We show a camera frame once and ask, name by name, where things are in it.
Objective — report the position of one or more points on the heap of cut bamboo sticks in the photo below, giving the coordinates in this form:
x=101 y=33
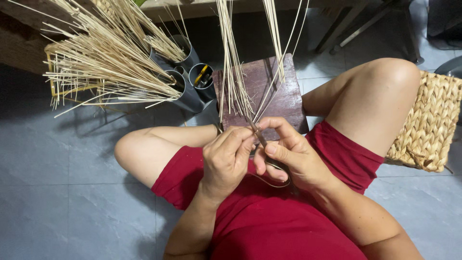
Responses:
x=112 y=61

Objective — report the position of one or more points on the tall grey pipe holder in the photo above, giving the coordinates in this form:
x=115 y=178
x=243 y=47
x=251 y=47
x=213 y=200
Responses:
x=191 y=54

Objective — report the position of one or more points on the person's right hand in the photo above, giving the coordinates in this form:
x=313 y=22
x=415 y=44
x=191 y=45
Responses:
x=303 y=164

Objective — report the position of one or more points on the yellow bamboo frame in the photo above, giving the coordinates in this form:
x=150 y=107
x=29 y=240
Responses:
x=50 y=77

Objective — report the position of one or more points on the thin curled bamboo strip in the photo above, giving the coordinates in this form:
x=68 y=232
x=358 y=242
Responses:
x=269 y=185

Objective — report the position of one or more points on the person's left hand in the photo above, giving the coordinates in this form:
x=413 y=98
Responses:
x=222 y=162

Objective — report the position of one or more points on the dark bag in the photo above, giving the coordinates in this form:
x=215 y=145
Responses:
x=445 y=21

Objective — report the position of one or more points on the brown wooden bench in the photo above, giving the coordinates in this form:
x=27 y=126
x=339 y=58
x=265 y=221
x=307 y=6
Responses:
x=21 y=43

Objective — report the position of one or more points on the person's leg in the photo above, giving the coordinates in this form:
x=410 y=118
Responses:
x=151 y=151
x=364 y=101

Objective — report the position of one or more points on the dark red wooden board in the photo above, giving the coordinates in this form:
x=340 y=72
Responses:
x=285 y=97

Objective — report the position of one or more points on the bunch of long bamboo strips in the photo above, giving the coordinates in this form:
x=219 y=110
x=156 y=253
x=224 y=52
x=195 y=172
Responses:
x=231 y=54

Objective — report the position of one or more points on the dark metal knife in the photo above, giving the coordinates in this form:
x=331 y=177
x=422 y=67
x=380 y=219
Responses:
x=262 y=138

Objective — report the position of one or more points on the grey metal bowl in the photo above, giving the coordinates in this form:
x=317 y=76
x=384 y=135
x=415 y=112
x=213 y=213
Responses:
x=451 y=68

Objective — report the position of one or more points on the person's left leg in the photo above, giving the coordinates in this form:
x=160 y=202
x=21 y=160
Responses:
x=151 y=151

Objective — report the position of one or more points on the woven straw stool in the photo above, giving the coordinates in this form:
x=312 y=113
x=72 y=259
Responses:
x=431 y=122

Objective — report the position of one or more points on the person's right leg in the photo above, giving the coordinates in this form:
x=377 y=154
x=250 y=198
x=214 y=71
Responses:
x=364 y=101

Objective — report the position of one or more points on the thin grey pipe holder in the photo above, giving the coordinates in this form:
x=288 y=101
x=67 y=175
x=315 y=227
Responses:
x=181 y=71

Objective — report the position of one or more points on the person's red clothing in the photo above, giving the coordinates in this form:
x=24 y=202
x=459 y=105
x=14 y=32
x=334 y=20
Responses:
x=274 y=220

